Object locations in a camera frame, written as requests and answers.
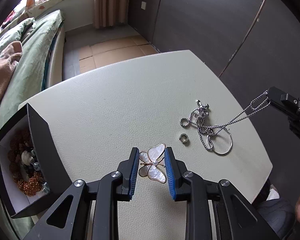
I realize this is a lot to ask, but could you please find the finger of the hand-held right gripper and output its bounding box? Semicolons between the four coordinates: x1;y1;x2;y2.
266;86;300;117

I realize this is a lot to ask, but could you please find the silver chain necklace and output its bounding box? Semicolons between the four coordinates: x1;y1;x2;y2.
179;91;270;153

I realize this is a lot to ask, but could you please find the pink fleece blanket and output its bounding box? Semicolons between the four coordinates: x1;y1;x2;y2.
0;41;23;113

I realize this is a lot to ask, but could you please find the person's leg in grey trousers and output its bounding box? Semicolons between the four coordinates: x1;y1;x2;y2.
255;197;297;232

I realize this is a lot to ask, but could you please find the pink curtain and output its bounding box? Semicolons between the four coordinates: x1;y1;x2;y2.
94;0;130;29

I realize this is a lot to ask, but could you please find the dark brown wardrobe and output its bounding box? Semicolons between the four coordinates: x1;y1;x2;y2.
127;0;300;120

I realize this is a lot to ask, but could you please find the green bed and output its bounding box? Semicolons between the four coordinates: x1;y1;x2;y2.
0;9;63;140

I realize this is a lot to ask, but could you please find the pile of beaded jewelry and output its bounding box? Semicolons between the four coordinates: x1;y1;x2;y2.
7;127;50;197

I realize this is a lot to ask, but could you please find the white bed frame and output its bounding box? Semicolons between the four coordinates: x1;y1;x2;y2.
46;25;67;89

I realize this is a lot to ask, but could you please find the flat brown cardboard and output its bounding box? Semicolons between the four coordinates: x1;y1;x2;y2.
79;35;158;74

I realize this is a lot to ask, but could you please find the pale green pillow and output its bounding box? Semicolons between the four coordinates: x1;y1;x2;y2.
0;17;37;53

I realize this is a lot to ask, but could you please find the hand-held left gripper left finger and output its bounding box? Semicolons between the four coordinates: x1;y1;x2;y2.
22;147;140;240

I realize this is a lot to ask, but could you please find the large silver hoop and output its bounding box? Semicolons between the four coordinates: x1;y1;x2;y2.
211;127;233;156

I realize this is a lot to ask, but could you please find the white butterfly brooch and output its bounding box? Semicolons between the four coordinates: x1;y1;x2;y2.
138;142;168;183

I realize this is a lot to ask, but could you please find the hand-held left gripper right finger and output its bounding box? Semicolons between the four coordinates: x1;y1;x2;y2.
164;147;280;240

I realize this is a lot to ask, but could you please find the black square box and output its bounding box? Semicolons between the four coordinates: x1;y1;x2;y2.
0;102;74;219

